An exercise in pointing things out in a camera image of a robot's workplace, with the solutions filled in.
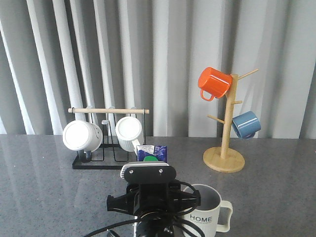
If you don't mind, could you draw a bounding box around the orange enamel mug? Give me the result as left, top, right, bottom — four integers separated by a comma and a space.
198, 67, 233, 101

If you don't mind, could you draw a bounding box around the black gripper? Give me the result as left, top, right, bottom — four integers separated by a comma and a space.
107, 161, 200, 217

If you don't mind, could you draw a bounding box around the cream HOME mug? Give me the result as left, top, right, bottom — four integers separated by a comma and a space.
181, 184, 233, 237

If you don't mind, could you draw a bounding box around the white smiley mug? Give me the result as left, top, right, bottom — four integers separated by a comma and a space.
62, 120, 103, 162

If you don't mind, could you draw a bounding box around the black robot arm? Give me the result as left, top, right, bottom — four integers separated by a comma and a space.
107, 161, 201, 237

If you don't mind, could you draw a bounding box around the white ribbed mug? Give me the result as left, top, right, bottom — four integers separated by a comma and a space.
115, 117, 145, 155

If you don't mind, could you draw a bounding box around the black wire mug rack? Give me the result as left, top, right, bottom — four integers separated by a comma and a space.
68, 107, 150, 170

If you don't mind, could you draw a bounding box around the blue enamel mug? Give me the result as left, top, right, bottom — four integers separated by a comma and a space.
232, 111, 261, 140

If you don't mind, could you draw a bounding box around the grey curtain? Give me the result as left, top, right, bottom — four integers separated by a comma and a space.
0, 0, 316, 139

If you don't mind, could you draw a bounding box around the wooden mug tree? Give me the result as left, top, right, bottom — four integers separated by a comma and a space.
203, 69, 259, 173

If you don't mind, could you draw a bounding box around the black cable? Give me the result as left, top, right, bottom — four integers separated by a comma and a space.
83, 181, 205, 237

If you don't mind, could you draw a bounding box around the Pascual whole milk carton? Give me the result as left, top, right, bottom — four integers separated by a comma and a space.
137, 145, 167, 163

